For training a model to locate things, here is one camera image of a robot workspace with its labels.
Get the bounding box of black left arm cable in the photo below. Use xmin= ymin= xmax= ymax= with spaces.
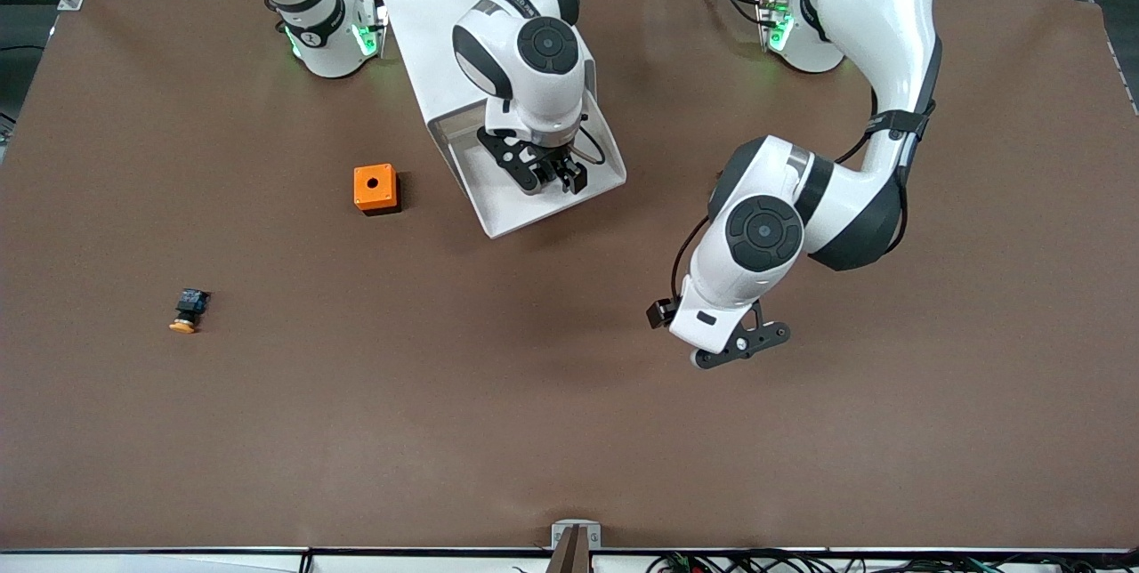
xmin=669 ymin=106 xmax=935 ymax=303

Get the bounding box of orange box with hole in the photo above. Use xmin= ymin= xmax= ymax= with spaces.
xmin=353 ymin=164 xmax=402 ymax=216

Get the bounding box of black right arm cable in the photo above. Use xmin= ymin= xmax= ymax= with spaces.
xmin=577 ymin=115 xmax=609 ymax=168

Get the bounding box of white table edge rail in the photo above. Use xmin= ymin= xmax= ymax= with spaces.
xmin=0 ymin=546 xmax=1139 ymax=573

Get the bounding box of grey metal edge bracket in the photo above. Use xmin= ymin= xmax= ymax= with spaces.
xmin=551 ymin=520 xmax=602 ymax=573

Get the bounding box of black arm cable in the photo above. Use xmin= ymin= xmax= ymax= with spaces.
xmin=669 ymin=106 xmax=935 ymax=303
xmin=577 ymin=115 xmax=609 ymax=168

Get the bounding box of yellow push button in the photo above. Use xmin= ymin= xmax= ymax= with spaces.
xmin=168 ymin=288 xmax=213 ymax=335

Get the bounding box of black cable bundle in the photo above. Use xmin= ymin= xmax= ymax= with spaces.
xmin=645 ymin=549 xmax=1139 ymax=573

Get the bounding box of brown table mat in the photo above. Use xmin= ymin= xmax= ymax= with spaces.
xmin=0 ymin=0 xmax=1139 ymax=552

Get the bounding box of white drawer cabinet shell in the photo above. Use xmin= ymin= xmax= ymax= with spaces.
xmin=373 ymin=0 xmax=599 ymax=200

